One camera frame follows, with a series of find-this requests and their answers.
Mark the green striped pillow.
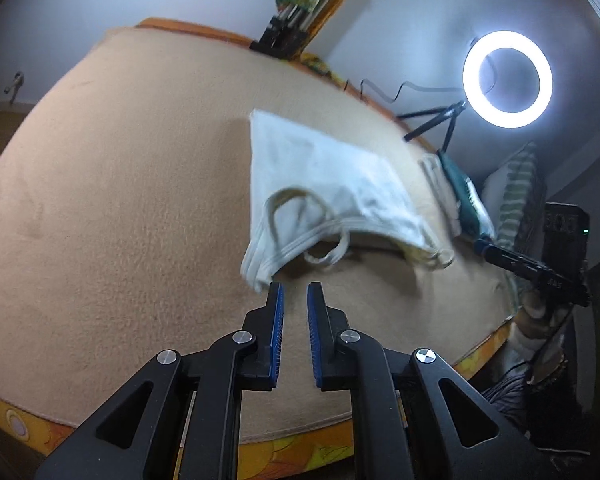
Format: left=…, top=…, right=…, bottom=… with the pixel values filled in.
left=482, top=141, right=548, bottom=261

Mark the beige blanket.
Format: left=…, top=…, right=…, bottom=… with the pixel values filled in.
left=0, top=27, right=518, bottom=443

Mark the metal wall hook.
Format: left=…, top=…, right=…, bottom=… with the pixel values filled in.
left=2, top=72, right=26, bottom=106

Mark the black power cable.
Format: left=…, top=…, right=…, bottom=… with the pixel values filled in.
left=342, top=79, right=468, bottom=106

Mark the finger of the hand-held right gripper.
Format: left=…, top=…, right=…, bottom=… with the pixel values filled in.
left=474, top=238, right=590, bottom=307

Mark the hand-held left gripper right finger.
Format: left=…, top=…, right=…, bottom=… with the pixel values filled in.
left=306, top=281, right=551, bottom=480

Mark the white tank top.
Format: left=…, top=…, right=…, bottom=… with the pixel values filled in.
left=240, top=109, right=456, bottom=293

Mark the teal patterned folded garment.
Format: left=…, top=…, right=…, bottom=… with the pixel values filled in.
left=437, top=150, right=496, bottom=241

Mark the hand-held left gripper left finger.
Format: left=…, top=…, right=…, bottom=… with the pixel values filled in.
left=34, top=281, right=286, bottom=480

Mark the grey striped cloth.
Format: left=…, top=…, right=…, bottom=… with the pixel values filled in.
left=480, top=372, right=536, bottom=426

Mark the small black tripod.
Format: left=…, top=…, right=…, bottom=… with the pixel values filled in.
left=397, top=100, right=468, bottom=153

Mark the person's right hand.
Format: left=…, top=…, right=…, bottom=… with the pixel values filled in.
left=517, top=292, right=571, bottom=346

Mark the white ring light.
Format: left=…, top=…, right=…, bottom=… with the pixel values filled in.
left=462, top=30, right=554, bottom=128

